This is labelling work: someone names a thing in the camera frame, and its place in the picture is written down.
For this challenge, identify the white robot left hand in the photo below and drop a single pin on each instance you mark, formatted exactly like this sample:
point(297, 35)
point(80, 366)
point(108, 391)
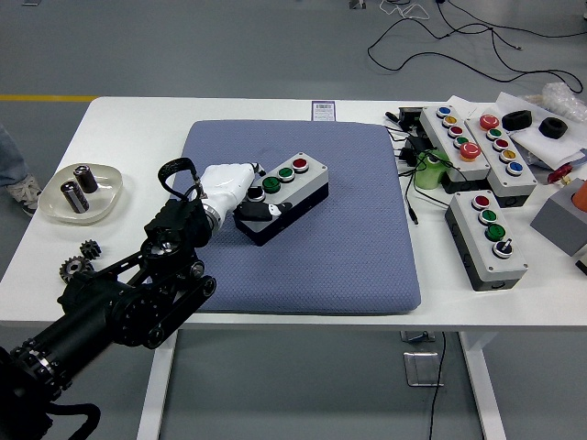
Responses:
point(224, 183)

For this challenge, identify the four-button grey control box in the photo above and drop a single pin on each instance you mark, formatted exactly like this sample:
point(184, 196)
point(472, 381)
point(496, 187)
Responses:
point(303, 192)

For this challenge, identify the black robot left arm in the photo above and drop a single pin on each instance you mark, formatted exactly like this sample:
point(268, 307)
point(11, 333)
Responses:
point(105, 311)

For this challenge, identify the five-button box with mushroom button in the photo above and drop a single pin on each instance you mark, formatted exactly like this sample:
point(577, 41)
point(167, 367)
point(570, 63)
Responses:
point(438, 133)
point(523, 181)

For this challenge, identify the white barcode label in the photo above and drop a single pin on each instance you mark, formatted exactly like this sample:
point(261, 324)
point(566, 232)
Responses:
point(323, 111)

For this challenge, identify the beige shallow dish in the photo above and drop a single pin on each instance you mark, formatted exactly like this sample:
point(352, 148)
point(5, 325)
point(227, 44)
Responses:
point(98, 207)

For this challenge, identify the black cylinder with silver top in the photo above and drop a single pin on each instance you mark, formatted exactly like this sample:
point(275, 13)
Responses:
point(86, 179)
point(75, 197)

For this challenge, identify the blue-grey padded mat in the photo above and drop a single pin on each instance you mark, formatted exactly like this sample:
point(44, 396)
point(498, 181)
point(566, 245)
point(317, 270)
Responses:
point(344, 256)

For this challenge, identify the large dark metal gear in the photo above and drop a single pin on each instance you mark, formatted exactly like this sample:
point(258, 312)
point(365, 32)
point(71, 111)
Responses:
point(69, 268)

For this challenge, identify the black power adapter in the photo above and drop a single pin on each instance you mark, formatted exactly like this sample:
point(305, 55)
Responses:
point(415, 146)

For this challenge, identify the small black electronic device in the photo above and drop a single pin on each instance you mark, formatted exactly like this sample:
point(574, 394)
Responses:
point(409, 117)

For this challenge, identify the person's shoe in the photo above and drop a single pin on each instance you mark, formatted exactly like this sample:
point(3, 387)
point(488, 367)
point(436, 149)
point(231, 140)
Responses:
point(25, 192)

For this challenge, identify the green plastic cup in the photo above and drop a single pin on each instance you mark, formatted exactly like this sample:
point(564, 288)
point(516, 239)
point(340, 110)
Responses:
point(428, 176)

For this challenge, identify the person's leg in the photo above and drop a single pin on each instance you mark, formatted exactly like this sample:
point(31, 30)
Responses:
point(8, 156)

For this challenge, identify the white table leg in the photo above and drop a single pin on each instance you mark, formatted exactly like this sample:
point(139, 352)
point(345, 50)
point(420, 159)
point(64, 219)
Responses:
point(486, 394)
point(156, 394)

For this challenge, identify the metal floor plate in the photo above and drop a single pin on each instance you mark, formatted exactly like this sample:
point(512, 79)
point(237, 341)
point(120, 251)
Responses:
point(422, 369)

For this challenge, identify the white foam sheet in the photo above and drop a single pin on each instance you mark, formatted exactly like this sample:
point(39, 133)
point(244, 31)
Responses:
point(546, 149)

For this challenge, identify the grey block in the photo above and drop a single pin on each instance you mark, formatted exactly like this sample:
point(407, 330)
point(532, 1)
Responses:
point(557, 222)

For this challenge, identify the clear bubble wrap bag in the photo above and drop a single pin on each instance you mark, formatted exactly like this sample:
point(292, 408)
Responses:
point(564, 98)

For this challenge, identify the orange object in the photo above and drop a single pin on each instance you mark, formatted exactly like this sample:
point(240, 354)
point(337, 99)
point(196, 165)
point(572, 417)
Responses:
point(580, 194)

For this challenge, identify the four-button box with selector switch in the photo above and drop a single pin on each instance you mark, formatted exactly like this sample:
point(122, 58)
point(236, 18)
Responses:
point(472, 243)

